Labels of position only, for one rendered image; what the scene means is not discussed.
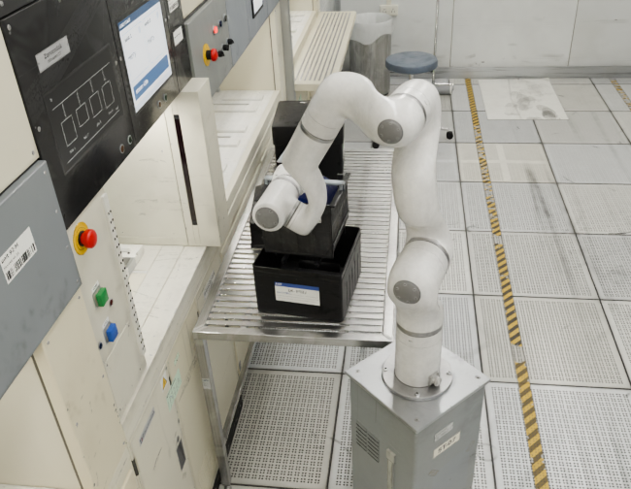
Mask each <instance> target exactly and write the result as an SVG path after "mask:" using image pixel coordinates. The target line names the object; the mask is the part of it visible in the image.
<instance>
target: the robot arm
mask: <svg viewBox="0 0 631 489"><path fill-rule="evenodd" d="M441 117H442V115H441V100H440V95H439V92H438V90H437V89H436V87H435V86H434V85H433V84H432V83H431V82H429V81H425V80H422V79H413V80H409V81H406V82H404V83H403V84H401V85H400V86H399V87H398V88H397V89H396V90H395V91H394V92H393V93H392V94H391V95H390V96H389V97H386V96H383V95H381V94H380V93H378V91H377V90H376V89H375V88H374V86H373V84H372V83H371V81H370V80H368V79H367V78H366V77H364V76H362V75H360V74H356V73H353V72H336V73H333V74H331V75H329V76H327V77H326V78H325V79H324V80H323V81H322V82H321V83H320V85H319V87H318V88H317V90H316V92H315V94H314V96H313V98H312V100H311V102H310V104H309V106H308V107H307V109H306V110H305V112H304V114H303V116H302V118H301V120H300V122H299V124H298V126H297V128H296V130H295V132H294V134H293V135H292V137H291V139H290V141H289V143H288V145H287V147H286V149H285V151H284V153H283V156H282V164H281V165H279V166H275V167H273V168H274V172H275V173H274V175H273V178H272V181H271V183H270V184H269V186H268V187H267V189H266V190H265V192H264V193H263V195H262V196H261V198H260V199H259V201H258V202H257V204H256V205H255V207H254V208H253V210H252V218H253V220H254V222H255V224H256V225H257V226H258V227H260V228H261V229H263V230H265V231H277V230H279V229H280V228H282V226H284V227H286V228H288V229H290V230H291V231H293V232H295V233H297V234H299V235H302V236H306V235H308V234H310V233H311V232H312V231H313V229H314V228H315V227H316V225H317V223H318V221H319V220H320V218H321V216H322V214H323V212H324V209H325V206H326V202H327V190H326V185H325V181H324V179H323V176H322V174H321V170H320V169H319V168H318V165H319V164H320V162H321V160H322V159H323V157H324V155H325V154H326V152H327V150H328V149H329V148H330V146H331V145H332V143H333V141H334V140H335V138H336V136H337V135H338V133H339V131H340V130H341V128H342V126H343V124H344V123H345V121H346V119H349V120H351V121H352V122H353V123H354V124H355V125H356V126H357V127H359V129H360V130H361V131H362V132H363V133H364V134H365V135H366V136H367V137H368V138H369V139H370V140H372V141H373V142H375V143H377V144H379V145H382V146H385V147H394V151H393V158H392V167H391V179H392V189H393V197H394V203H395V208H396V211H397V213H398V216H399V218H400V219H401V220H402V221H403V222H404V224H405V227H406V242H405V246H404V247H403V249H402V251H401V252H400V254H399V256H398V257H397V259H396V260H395V262H394V264H393V266H392V268H391V270H390V273H389V276H388V280H387V294H388V297H389V299H390V300H391V301H392V302H393V303H394V305H395V306H396V339H395V353H393V354H392V355H390V356H389V357H388V358H387V359H386V360H385V362H384V363H383V366H382V379H383V382H384V384H385V385H386V386H387V388H388V389H389V390H390V391H392V392H393V393H395V394H396V395H398V396H400V397H403V398H406V399H409V400H416V401H424V400H430V399H434V398H437V397H439V396H441V395H443V394H444V393H445V392H446V391H448V389H449V388H450V386H451V383H452V369H451V366H450V365H449V363H448V361H447V360H446V359H445V358H443V357H442V356H441V352H442V338H443V326H444V307H443V304H442V302H441V301H440V299H439V298H438V294H439V290H440V286H441V283H442V281H443V279H444V277H445V275H446V273H447V271H448V268H449V266H450V264H451V261H452V256H453V242H452V238H451V234H450V232H449V229H448V226H447V224H446V222H445V220H444V217H443V215H442V212H441V209H440V205H439V199H438V187H437V173H436V167H437V153H438V144H439V137H440V130H441ZM303 193H306V195H307V198H308V203H309V204H308V205H306V204H304V203H302V202H301V201H299V200H298V198H299V196H300V195H302V194H303Z"/></svg>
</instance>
